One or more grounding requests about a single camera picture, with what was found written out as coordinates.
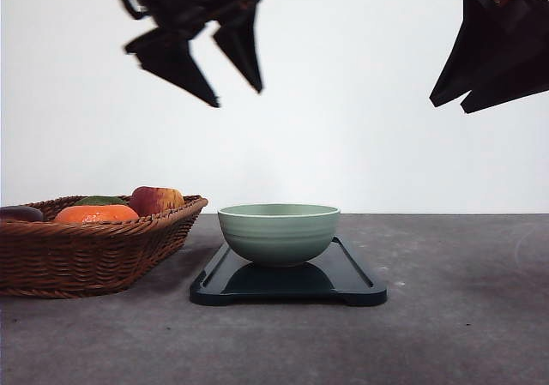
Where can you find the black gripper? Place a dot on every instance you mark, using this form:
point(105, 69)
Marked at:
point(167, 54)
point(499, 41)

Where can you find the light green ceramic bowl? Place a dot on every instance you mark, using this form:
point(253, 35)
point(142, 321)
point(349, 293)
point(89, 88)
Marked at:
point(278, 234)

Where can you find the brown wicker basket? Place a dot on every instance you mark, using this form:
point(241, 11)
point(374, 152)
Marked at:
point(53, 259)

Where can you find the red yellow apple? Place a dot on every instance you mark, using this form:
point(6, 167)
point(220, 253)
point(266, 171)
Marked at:
point(149, 200)

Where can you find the green avocado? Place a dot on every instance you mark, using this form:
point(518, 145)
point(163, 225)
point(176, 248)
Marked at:
point(100, 200)

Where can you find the orange mandarin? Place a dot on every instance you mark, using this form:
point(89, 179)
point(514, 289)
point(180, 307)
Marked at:
point(98, 213)

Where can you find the dark teal rectangular tray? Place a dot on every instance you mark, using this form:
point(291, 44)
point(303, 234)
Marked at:
point(338, 274)

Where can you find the dark red plum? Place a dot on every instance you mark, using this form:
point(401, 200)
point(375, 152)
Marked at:
point(20, 213)

